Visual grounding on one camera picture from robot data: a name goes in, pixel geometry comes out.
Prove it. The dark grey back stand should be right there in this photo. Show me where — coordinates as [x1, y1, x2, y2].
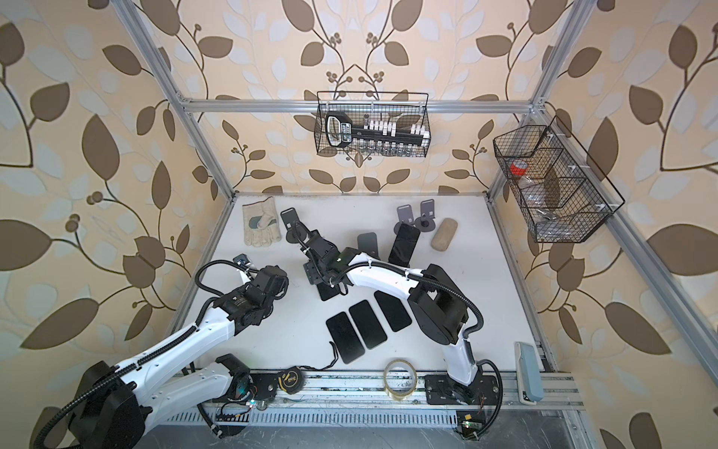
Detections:
[280, 208, 307, 244]

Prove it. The phone with green case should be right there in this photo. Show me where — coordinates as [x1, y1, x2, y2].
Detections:
[349, 300, 387, 350]

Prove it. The black phone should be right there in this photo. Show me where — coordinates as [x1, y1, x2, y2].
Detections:
[388, 223, 421, 268]
[317, 284, 340, 301]
[374, 291, 412, 332]

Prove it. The phone with purple case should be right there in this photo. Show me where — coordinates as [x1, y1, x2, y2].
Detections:
[325, 312, 365, 365]

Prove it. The grey phone stand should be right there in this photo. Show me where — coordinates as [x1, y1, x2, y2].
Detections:
[394, 204, 414, 235]

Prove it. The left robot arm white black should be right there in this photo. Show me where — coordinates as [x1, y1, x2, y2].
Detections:
[32, 261, 289, 448]

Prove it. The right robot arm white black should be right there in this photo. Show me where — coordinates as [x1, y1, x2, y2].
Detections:
[285, 219, 504, 406]

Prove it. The beige work glove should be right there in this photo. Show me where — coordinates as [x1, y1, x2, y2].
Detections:
[241, 196, 282, 247]

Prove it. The black yellow tape measure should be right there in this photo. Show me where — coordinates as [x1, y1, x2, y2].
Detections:
[278, 366, 305, 395]

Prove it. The beige oval sponge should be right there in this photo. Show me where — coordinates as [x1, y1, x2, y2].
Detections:
[430, 218, 458, 252]

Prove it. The clear tape roll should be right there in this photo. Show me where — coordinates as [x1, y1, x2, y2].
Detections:
[383, 358, 418, 401]

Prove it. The black tool in basket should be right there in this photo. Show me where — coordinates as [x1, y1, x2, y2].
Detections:
[323, 112, 431, 150]

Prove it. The black strap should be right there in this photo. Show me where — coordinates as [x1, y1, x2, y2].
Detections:
[299, 340, 341, 372]

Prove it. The aluminium front rail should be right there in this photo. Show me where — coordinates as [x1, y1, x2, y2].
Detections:
[140, 369, 584, 413]

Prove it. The back wire basket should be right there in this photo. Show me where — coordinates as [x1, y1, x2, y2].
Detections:
[313, 89, 432, 158]

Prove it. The wire basket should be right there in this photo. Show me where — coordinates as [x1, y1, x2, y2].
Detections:
[493, 117, 626, 243]
[313, 89, 432, 158]

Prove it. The grey blue device on rail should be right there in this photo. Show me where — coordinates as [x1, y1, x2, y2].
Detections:
[514, 342, 544, 405]

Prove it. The right wire basket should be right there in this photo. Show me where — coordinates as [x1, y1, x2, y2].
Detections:
[493, 117, 626, 243]

